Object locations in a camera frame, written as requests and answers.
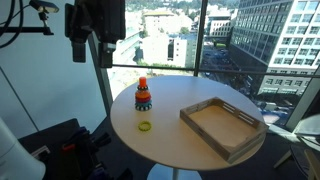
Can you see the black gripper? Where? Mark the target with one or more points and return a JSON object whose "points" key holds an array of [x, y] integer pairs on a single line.
{"points": [[100, 18]]}

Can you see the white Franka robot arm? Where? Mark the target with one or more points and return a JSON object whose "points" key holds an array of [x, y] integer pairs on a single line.
{"points": [[15, 156]]}

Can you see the orange rod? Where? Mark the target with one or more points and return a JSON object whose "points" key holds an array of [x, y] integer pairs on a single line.
{"points": [[142, 81]]}

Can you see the black robot stand with clamps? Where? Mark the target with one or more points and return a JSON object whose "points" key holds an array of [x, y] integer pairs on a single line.
{"points": [[73, 153]]}

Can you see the wooden tray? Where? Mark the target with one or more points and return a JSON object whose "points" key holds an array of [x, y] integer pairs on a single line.
{"points": [[223, 126]]}

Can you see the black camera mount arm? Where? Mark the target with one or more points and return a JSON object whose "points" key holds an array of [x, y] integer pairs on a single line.
{"points": [[31, 30]]}

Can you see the black camera on mount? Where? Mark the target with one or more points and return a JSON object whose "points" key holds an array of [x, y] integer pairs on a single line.
{"points": [[44, 5]]}

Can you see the white round table pedestal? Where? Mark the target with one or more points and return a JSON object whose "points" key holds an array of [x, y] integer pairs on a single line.
{"points": [[173, 173]]}

